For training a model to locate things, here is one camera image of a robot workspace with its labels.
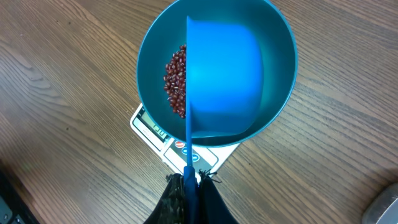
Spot white digital kitchen scale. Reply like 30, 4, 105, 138
130, 105, 238, 176

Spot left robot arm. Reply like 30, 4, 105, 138
1, 161, 39, 224

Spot clear plastic food container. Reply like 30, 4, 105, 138
362, 183, 398, 224

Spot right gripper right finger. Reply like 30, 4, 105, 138
198, 170, 238, 224

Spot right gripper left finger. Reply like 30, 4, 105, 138
144, 174, 185, 224

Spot blue plastic measuring scoop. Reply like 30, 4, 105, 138
183, 17, 263, 223

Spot blue metal bowl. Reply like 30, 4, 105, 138
136, 0, 298, 147

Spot red adzuki beans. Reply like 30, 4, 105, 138
163, 44, 187, 119

